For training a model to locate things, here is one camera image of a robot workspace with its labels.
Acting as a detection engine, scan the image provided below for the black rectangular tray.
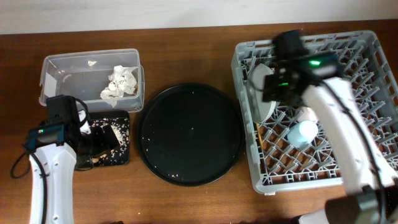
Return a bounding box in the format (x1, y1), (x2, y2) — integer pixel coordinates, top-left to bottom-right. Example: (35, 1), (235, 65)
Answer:
(75, 110), (130, 171)

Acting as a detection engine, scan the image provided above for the wooden chopstick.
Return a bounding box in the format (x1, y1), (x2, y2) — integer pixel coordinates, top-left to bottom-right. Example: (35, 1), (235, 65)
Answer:
(256, 123), (264, 151)

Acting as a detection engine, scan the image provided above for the food scraps pile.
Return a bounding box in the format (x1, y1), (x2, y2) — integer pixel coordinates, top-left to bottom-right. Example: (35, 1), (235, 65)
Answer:
(91, 117), (131, 167)

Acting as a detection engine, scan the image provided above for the clear plastic storage bin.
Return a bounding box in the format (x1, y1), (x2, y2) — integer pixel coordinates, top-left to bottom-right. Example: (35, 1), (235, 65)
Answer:
(39, 49), (145, 113)

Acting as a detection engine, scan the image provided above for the pale grey plate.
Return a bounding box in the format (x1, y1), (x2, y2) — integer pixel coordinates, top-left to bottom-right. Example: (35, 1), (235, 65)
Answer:
(246, 63), (276, 123)

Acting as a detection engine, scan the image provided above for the grey dishwasher rack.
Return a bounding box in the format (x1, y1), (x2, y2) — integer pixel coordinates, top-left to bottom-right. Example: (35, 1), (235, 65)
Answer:
(231, 30), (397, 195)

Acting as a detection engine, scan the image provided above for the pink cup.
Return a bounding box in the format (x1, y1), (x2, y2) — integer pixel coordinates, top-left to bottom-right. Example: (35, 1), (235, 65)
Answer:
(297, 107), (319, 123)

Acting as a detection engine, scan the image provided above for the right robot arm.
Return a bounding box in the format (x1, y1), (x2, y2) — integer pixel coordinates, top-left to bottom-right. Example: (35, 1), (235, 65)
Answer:
(263, 51), (397, 223)

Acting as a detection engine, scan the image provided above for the round black serving tray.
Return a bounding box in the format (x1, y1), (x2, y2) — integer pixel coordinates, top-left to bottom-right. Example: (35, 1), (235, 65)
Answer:
(135, 83), (245, 187)

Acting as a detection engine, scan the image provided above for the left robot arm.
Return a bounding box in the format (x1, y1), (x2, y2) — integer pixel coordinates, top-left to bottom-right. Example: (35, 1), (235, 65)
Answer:
(23, 122), (119, 223)

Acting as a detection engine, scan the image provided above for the blue cup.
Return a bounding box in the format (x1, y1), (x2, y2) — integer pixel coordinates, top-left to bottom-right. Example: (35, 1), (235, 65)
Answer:
(287, 120), (318, 148)

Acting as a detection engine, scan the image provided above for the white napkin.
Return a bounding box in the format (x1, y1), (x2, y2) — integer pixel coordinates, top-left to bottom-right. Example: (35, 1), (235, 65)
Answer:
(100, 65), (138, 107)

